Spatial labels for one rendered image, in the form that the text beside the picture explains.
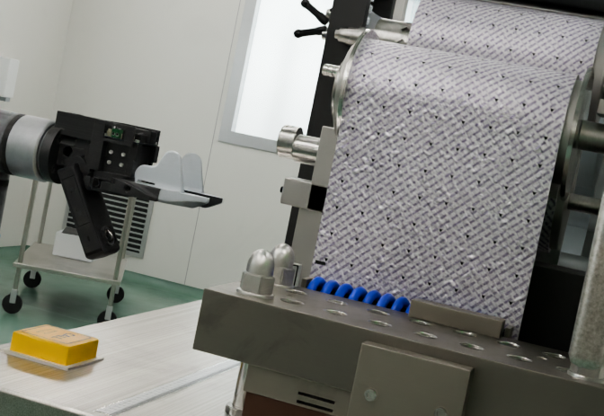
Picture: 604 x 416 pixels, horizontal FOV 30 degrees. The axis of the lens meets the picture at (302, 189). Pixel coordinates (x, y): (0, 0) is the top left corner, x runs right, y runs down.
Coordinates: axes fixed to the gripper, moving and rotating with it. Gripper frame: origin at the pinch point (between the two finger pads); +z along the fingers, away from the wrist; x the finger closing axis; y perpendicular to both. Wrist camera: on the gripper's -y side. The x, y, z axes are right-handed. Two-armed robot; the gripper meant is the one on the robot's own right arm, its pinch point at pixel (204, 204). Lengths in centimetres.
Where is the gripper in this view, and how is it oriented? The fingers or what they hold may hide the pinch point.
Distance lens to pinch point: 129.3
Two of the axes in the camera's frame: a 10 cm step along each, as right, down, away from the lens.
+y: 2.0, -9.8, -0.5
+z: 9.4, 2.0, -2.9
